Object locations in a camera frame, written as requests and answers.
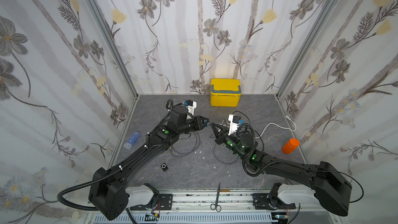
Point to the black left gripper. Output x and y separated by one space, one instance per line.
197 120

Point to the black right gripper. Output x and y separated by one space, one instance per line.
222 133

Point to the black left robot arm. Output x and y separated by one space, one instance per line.
146 193

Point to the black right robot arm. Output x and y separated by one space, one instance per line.
332 189

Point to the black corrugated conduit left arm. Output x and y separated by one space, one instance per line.
107 192

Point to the black mp3 player left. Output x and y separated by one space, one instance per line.
164 167

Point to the blue transparent plastic case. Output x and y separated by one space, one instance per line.
131 140

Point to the orange cylindrical bottle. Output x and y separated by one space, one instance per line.
290 146

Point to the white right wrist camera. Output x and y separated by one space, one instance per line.
234 122

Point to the yellow storage box grey handle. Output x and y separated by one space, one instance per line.
225 92

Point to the black handled scissors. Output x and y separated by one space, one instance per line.
215 206

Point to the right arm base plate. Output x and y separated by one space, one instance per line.
270 202

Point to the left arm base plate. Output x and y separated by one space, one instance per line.
164 203

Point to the white slotted cable duct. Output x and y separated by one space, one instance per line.
205 218

